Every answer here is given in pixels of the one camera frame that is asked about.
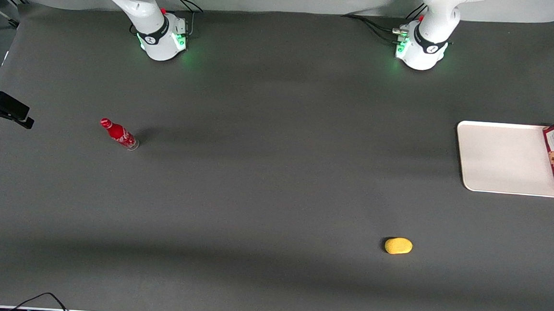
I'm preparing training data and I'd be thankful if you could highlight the white rectangular tray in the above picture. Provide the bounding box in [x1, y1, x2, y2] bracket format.
[453, 120, 554, 198]

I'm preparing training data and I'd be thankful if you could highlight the red cola bottle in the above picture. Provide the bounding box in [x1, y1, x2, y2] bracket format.
[98, 117, 141, 151]

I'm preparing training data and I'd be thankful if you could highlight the yellow oval sponge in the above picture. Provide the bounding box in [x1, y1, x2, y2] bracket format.
[384, 236, 414, 256]

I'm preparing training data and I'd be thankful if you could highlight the black cable at table edge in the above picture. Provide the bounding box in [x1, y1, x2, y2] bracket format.
[7, 289, 73, 311]

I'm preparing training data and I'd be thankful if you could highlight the black right arm base cable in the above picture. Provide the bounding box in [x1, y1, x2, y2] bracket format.
[160, 0, 205, 37]

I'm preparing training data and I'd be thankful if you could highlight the black arm base cable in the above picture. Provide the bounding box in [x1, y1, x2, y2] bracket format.
[160, 0, 205, 37]
[339, 0, 427, 47]

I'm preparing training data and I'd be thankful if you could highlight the black left arm base cable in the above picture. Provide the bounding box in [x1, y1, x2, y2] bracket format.
[339, 0, 427, 47]

